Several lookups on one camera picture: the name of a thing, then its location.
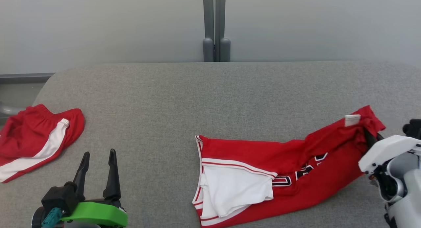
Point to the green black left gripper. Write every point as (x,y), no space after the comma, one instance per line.
(98,213)

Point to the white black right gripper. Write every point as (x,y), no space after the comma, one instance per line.
(384,149)

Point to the red white basketball shorts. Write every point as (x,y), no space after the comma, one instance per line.
(29,132)

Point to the red white basketball jersey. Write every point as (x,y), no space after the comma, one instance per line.
(250,152)

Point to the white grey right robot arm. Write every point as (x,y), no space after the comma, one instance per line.
(411,195)

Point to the grey metal tube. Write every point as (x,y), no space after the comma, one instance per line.
(8,109)

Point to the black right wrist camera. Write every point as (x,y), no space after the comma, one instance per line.
(413,127)

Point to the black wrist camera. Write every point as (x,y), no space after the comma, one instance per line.
(57,196)
(413,127)

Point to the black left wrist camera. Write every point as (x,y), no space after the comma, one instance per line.
(57,196)

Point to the grey metal partition post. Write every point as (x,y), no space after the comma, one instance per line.
(208,24)

